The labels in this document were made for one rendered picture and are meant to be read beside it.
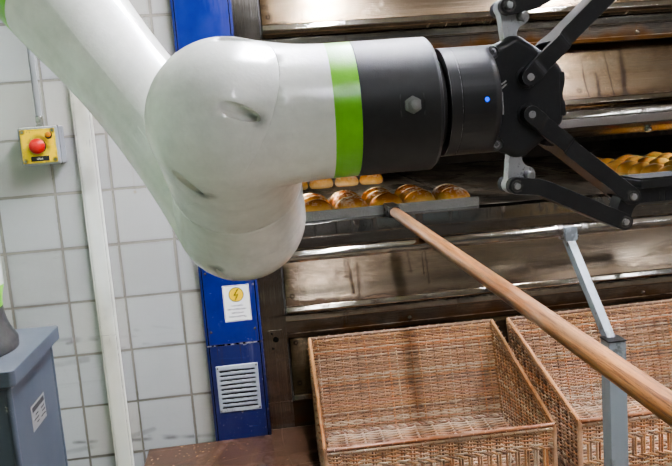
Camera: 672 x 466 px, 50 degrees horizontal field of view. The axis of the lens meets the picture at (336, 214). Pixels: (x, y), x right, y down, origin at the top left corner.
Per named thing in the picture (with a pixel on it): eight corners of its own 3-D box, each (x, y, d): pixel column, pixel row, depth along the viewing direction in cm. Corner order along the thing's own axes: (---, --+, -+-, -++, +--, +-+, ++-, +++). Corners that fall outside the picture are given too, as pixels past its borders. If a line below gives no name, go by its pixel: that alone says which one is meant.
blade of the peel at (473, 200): (479, 205, 217) (478, 196, 217) (296, 222, 211) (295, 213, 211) (446, 191, 253) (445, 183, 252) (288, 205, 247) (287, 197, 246)
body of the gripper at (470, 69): (416, 47, 54) (536, 38, 55) (423, 160, 55) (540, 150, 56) (443, 35, 47) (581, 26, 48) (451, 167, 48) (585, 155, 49)
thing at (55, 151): (29, 165, 197) (24, 127, 196) (67, 162, 198) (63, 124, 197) (21, 166, 190) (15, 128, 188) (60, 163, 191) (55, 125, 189)
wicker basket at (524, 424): (312, 426, 214) (304, 335, 210) (498, 405, 219) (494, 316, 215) (325, 515, 166) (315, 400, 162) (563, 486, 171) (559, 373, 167)
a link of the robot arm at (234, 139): (128, 143, 41) (130, 5, 47) (163, 246, 52) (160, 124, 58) (371, 124, 43) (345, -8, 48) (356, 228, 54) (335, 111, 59)
